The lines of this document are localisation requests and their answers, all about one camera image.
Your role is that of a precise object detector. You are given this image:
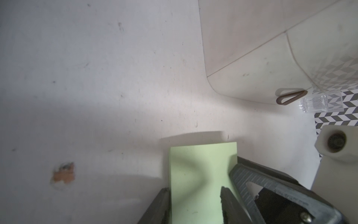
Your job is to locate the white top drawer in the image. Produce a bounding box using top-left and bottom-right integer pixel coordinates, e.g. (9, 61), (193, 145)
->
(206, 0), (358, 106)

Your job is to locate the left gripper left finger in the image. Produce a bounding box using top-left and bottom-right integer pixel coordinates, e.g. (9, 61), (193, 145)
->
(138, 188), (171, 224)

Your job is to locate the green sticky note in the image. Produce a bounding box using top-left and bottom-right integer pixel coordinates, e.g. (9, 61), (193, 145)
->
(169, 142), (237, 224)

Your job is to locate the clear plastic cup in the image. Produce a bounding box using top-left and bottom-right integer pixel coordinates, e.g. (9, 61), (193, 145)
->
(300, 91), (344, 113)

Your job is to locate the white drawer cabinet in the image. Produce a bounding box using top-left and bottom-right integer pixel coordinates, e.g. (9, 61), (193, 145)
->
(198, 0), (358, 105)

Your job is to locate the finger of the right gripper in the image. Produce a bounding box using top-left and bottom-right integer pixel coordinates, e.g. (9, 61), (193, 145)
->
(229, 156), (349, 224)

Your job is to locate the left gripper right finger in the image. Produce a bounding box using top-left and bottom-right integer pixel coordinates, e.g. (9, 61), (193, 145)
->
(220, 187), (252, 224)

